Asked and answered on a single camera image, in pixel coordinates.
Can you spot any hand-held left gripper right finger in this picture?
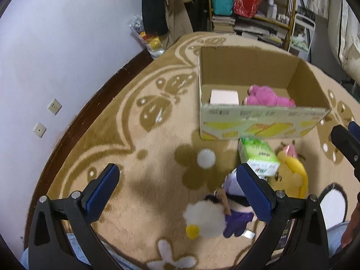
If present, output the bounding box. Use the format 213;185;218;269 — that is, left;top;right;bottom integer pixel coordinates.
236;164;329;270

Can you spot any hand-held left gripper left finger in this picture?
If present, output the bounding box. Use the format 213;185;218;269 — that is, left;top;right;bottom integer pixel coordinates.
28;162;121;270

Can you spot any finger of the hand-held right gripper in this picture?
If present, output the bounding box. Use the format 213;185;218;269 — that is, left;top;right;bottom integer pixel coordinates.
330;125;360;185
348;120;360;140

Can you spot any white-haired purple plush doll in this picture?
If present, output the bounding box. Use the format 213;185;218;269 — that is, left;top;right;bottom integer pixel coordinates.
214;171;256;238

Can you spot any green tissue pack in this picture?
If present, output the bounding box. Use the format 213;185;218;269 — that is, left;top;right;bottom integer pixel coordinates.
238;137;281;178

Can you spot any yellow plush toy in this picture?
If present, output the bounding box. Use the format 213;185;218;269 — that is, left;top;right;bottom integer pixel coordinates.
268;143;308;199

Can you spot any black tissue pack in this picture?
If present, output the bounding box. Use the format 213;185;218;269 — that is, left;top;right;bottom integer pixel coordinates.
270;219;295;252

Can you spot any white fluffy plush toy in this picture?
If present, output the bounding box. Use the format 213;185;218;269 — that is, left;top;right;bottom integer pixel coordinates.
183;194;227;240

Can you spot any cardboard box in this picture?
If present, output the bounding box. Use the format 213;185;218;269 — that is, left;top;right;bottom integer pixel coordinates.
198;46;333;141

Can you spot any person's right hand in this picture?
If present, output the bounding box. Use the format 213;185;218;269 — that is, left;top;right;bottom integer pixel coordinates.
341;221;356;248

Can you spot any pink plush toy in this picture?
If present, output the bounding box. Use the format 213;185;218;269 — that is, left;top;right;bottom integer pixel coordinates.
243;84;296;108

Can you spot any person's right leg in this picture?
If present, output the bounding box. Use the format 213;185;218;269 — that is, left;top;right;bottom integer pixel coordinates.
328;221;349;259

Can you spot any white bedding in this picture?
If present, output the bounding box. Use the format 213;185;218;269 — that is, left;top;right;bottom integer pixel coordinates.
328;0;360;76

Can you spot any pale pink tissue pack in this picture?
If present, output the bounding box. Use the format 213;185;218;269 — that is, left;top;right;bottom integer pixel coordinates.
209;89;240;105

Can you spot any white trolley cart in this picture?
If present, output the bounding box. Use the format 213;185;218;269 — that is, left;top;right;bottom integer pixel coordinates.
290;6;316;62

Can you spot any wooden shelf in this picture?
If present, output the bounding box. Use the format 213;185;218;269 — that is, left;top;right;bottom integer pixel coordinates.
207;0;299;52

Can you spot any pile of papers and magazines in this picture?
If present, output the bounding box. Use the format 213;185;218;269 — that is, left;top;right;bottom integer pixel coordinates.
235;17;290;47

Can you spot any row of cosmetic bottles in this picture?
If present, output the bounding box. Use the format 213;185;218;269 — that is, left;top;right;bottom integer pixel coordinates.
266;0;291;23

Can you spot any clear plastic bag of toys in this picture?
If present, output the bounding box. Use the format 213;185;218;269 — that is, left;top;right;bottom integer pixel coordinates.
129;15;166;59

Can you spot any red patterned gift bag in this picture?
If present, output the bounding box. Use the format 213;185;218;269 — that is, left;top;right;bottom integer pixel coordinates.
233;0;265;19

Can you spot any stack of books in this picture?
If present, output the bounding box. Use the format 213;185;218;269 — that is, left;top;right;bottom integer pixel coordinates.
211;15;236;33

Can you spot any black hanging coat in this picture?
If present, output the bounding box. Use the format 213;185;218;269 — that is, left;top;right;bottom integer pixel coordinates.
141;0;169;34

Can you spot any beige hanging garment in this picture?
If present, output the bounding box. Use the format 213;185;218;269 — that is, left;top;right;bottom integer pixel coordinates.
164;0;194;47

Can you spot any dark hanging garment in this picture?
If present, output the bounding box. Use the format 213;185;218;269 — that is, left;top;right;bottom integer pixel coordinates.
183;0;210;33

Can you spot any white wall socket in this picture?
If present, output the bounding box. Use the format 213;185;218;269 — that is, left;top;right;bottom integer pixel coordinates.
48;99;62;115
33;123;47;138

